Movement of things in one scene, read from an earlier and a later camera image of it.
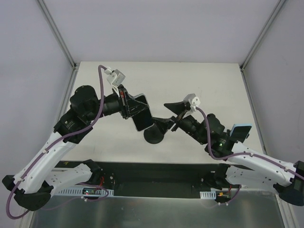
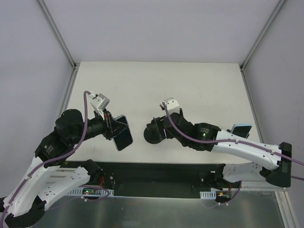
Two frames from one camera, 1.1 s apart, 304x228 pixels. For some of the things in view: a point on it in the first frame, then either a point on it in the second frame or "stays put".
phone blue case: [239, 131] stays put
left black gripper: [125, 102] -> [108, 128]
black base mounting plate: [173, 180] stays put
